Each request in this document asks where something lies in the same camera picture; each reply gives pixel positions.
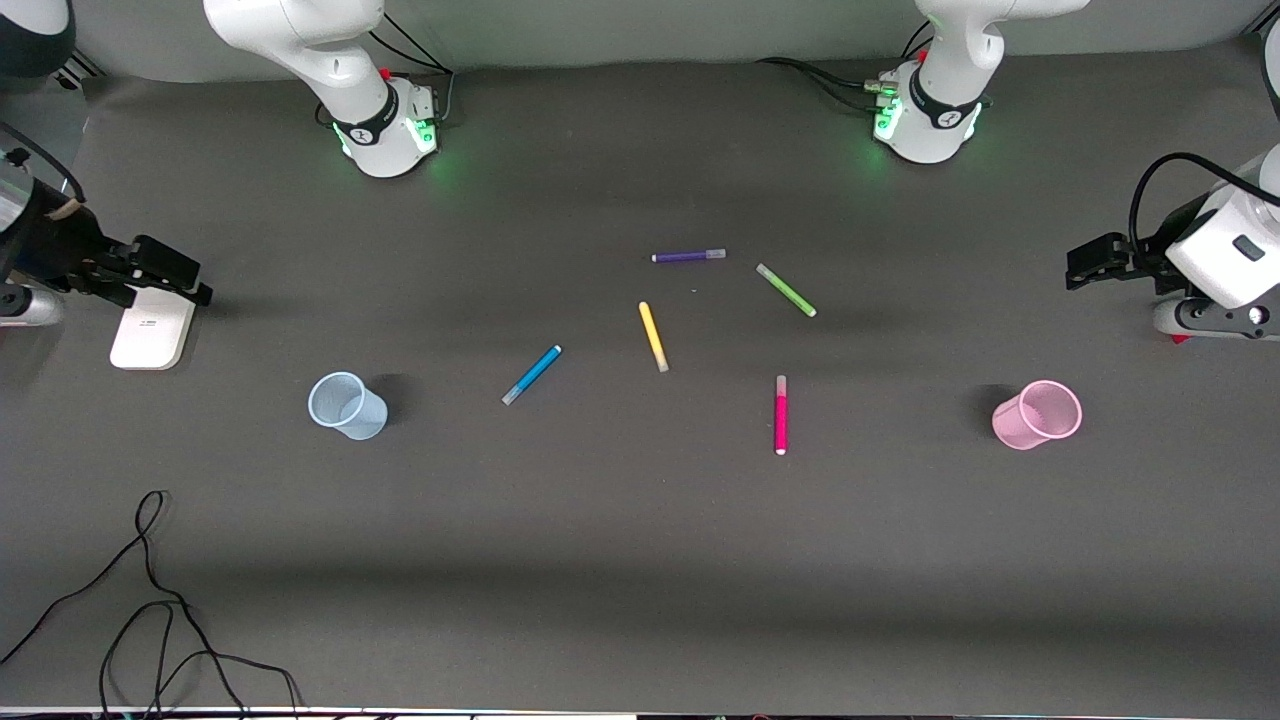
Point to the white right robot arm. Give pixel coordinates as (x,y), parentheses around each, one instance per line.
(300,30)

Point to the purple marker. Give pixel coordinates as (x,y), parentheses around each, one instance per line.
(690,256)

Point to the translucent pink plastic cup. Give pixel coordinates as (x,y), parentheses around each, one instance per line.
(1025,420)

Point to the green marker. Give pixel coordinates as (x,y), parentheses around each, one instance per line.
(786,290)

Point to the blue marker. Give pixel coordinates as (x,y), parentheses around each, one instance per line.
(533,374)

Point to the aluminium profile rail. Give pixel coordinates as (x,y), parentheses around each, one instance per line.
(85,72)

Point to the yellow marker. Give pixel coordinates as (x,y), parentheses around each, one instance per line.
(653,336)

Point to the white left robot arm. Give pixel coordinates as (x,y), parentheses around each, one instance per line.
(940,110)

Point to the translucent blue plastic cup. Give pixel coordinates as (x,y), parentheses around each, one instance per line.
(360,415)

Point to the dark grey table mat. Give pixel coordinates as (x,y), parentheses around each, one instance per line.
(640,560)

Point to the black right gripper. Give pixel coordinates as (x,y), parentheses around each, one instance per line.
(52,243)

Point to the pink marker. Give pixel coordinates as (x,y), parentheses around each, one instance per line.
(781,420)

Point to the white camera stand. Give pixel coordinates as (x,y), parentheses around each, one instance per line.
(150,335)

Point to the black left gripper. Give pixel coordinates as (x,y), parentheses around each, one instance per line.
(1152,251)

